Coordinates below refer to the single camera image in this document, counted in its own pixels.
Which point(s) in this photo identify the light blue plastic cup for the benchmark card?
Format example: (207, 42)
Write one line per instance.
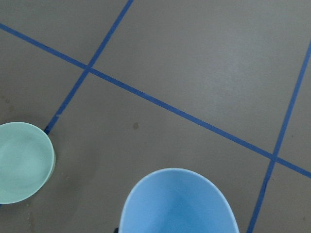
(176, 200)

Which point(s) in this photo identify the mint green bowl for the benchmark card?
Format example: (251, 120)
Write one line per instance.
(27, 161)

